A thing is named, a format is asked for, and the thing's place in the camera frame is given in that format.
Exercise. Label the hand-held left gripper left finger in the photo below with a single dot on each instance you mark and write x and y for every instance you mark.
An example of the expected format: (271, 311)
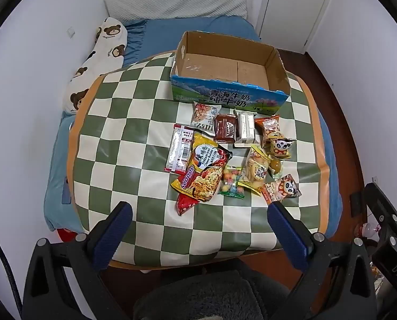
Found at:
(113, 231)

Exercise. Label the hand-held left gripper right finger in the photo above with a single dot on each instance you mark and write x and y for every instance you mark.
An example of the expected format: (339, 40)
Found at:
(285, 230)

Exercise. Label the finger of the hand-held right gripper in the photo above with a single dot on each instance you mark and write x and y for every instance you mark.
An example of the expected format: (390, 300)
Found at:
(380, 206)

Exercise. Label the small red snack packet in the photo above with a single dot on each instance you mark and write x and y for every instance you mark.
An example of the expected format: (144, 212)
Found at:
(185, 204)

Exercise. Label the cardboard box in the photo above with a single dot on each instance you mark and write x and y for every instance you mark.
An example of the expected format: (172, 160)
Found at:
(218, 66)

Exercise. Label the pink white small object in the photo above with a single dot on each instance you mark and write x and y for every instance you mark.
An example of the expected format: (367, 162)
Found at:
(368, 230)

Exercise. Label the orange panda snack packet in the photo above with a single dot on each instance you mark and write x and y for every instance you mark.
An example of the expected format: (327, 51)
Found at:
(282, 188)

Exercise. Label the red object under bed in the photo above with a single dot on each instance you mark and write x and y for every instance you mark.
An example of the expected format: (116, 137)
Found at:
(68, 235)

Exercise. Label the clear packet with brown egg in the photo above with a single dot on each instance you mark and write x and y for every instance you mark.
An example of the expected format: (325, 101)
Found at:
(275, 166)

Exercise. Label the yellow biscuit bag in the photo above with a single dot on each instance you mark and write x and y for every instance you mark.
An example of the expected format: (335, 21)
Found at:
(255, 170)

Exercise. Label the clear bag of colourful candies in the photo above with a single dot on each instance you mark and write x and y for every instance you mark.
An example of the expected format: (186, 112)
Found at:
(231, 185)

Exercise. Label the blue bed sheet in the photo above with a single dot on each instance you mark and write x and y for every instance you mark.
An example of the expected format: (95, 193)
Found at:
(57, 173)

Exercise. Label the yellow panda snack packet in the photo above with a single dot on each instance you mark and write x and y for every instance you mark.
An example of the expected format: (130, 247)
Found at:
(280, 146)

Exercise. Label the grey fleece clothing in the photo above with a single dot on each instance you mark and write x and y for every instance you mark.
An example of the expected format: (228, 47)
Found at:
(211, 296)

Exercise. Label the green white checkered mat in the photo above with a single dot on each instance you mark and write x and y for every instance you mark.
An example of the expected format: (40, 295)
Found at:
(128, 133)

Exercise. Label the large yellow red noodle packet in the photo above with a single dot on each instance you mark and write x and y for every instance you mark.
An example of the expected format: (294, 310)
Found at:
(205, 170)

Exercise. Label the long red white snack packet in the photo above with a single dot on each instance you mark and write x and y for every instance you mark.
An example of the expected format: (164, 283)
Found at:
(179, 148)

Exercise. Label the silver white snack packet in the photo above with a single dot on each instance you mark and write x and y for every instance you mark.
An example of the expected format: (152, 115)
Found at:
(245, 129)

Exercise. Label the dark red snack packet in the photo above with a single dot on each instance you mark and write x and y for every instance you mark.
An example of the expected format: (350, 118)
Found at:
(225, 128)

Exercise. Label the white snack packet with picture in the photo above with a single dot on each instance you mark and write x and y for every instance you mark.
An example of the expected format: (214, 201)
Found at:
(204, 114)

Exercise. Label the white bear print pillow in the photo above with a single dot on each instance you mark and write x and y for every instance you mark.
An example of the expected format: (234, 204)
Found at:
(95, 60)

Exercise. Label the blue ruffled pillow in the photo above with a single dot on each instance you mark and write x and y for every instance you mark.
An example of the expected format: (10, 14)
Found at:
(135, 41)

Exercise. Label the white door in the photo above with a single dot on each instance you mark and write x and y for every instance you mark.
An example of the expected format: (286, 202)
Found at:
(291, 10)

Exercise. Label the grey white pillow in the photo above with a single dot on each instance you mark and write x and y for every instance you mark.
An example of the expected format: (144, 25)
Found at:
(178, 3)

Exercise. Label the white wall socket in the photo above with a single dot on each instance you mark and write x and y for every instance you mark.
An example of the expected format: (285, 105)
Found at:
(71, 32)
(375, 179)

